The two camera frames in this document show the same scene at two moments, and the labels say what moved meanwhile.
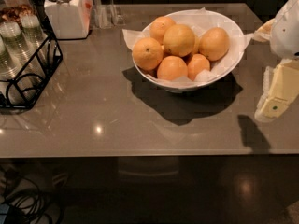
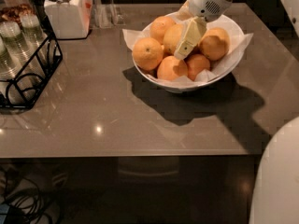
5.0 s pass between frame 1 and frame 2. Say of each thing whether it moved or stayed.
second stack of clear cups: stayed
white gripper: moved
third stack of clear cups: stayed
